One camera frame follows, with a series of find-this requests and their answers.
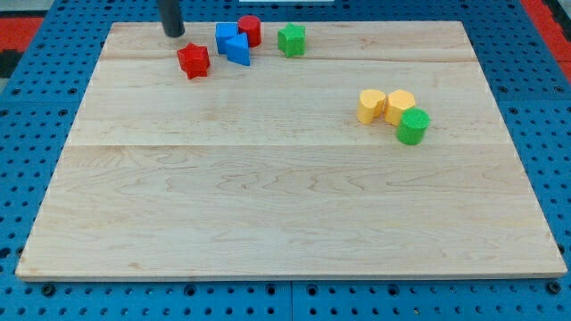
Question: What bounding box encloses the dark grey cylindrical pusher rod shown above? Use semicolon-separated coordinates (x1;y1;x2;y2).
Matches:
156;0;185;37

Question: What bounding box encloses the red star block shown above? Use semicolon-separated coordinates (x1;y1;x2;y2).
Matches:
177;43;211;79

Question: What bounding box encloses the green star block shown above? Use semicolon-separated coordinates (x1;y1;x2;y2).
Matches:
277;23;306;58

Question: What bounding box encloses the blue cube block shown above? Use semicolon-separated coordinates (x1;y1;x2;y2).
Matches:
215;22;238;54

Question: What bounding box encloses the blue triangle block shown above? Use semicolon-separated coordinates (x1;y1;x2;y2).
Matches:
225;33;251;66

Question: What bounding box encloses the red cylinder block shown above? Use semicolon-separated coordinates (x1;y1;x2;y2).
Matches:
237;15;261;47

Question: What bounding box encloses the yellow heart block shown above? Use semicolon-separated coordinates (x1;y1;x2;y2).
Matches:
357;89;386;125

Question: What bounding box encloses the yellow hexagon block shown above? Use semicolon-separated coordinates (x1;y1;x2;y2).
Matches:
385;89;416;126

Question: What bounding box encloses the light wooden board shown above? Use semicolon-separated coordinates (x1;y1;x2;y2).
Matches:
16;21;567;282

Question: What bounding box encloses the green cylinder block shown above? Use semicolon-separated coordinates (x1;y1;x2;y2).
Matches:
395;108;430;145

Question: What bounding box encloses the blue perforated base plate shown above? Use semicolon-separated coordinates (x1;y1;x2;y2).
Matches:
1;0;570;320

